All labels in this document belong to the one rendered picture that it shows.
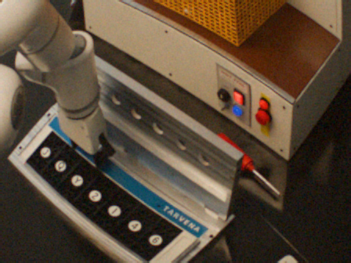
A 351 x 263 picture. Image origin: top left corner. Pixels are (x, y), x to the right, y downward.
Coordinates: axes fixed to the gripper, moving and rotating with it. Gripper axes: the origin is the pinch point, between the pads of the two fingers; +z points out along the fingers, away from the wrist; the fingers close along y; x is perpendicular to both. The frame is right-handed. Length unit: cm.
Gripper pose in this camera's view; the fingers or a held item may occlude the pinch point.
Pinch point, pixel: (88, 149)
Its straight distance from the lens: 174.3
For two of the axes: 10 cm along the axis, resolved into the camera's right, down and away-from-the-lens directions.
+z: 0.6, 5.6, 8.3
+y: 7.6, 5.2, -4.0
